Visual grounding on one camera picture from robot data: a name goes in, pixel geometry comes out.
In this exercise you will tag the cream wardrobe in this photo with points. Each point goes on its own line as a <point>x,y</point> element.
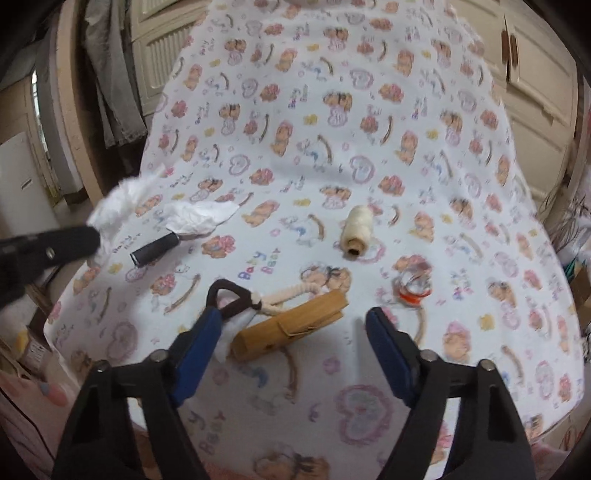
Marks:
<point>531,115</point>

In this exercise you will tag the black cylinder tube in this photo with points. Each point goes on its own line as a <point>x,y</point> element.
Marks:
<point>152,251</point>

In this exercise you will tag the white appliance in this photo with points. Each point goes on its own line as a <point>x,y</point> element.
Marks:
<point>23,194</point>

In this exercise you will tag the cream louvered cabinet door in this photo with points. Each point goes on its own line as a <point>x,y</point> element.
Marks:
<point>161,55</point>

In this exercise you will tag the grey hanging clothes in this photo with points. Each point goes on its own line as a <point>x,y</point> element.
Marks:
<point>115,92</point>

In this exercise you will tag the cream thread spool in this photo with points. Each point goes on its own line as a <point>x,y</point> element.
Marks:
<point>355,230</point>

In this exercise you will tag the small white tissue piece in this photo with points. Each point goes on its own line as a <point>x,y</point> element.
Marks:
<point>226,346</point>

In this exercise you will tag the printed blanket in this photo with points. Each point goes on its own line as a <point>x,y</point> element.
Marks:
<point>323,161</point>

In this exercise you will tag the large wooden clothespin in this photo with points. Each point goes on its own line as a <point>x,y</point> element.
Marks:
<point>295,323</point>

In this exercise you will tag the clear tape roll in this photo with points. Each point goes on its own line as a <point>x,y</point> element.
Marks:
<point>411,297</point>

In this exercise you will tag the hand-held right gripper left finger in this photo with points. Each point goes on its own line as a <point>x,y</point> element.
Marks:
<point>198,355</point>

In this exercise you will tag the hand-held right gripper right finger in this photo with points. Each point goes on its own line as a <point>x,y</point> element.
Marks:
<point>392,355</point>

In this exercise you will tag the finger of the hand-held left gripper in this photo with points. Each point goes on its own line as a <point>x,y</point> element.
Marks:
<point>60,247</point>

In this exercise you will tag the flat crumpled white tissue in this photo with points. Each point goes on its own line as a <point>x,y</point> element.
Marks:
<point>203,217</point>

